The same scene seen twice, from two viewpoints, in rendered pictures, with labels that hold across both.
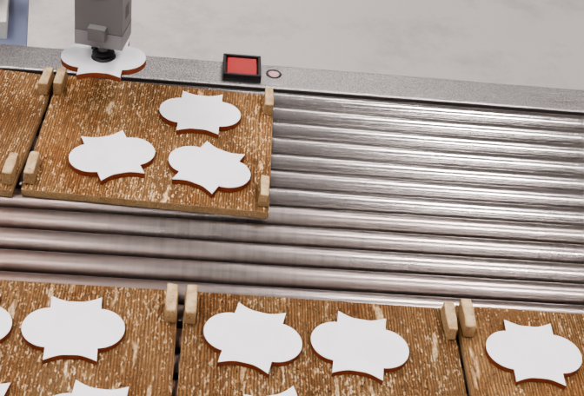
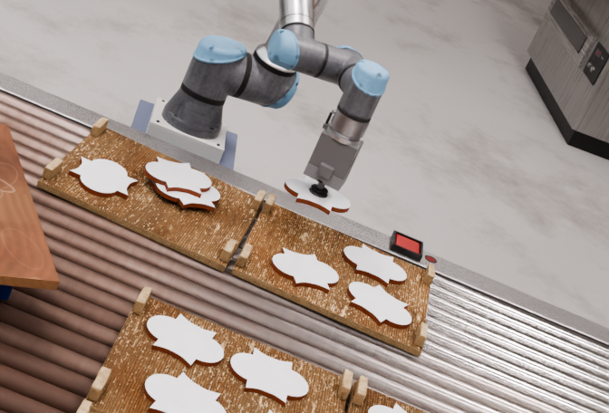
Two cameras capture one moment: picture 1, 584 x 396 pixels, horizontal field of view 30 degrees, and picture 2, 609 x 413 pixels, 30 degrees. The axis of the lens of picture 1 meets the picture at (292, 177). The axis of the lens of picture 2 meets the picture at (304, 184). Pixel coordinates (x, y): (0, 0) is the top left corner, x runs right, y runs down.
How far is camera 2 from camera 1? 0.64 m
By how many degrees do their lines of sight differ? 14
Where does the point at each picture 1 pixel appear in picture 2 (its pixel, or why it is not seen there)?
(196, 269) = (361, 372)
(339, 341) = not seen: outside the picture
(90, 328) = (283, 379)
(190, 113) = (368, 261)
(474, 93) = (589, 329)
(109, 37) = (333, 177)
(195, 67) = (370, 233)
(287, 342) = not seen: outside the picture
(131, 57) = (339, 200)
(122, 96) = (314, 232)
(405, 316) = not seen: outside the picture
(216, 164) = (385, 303)
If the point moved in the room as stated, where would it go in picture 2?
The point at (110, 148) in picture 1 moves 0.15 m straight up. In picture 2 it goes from (304, 264) to (333, 204)
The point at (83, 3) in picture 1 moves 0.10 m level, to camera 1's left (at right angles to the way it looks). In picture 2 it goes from (324, 144) to (281, 123)
